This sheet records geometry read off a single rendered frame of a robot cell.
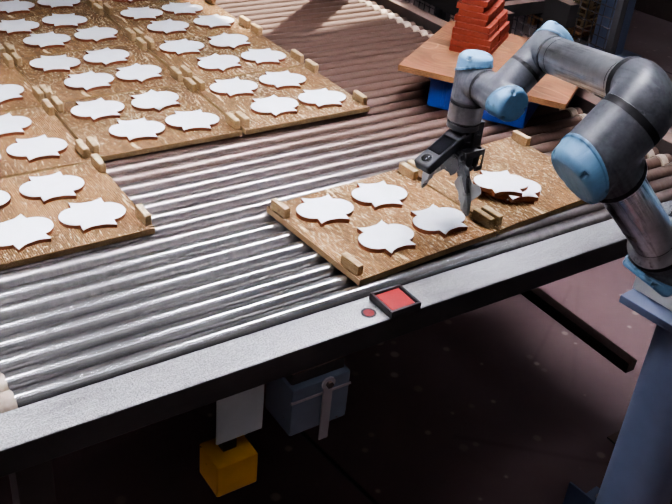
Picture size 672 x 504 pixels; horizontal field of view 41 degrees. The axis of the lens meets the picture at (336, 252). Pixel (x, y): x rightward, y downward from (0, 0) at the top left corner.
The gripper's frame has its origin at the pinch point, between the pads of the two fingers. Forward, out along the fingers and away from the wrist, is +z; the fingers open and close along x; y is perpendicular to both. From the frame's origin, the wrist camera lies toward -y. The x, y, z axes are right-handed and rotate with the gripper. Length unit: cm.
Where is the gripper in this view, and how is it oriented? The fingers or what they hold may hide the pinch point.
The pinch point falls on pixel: (441, 203)
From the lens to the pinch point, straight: 208.4
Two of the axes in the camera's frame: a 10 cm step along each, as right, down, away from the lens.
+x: -6.0, -4.7, 6.4
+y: 7.9, -2.5, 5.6
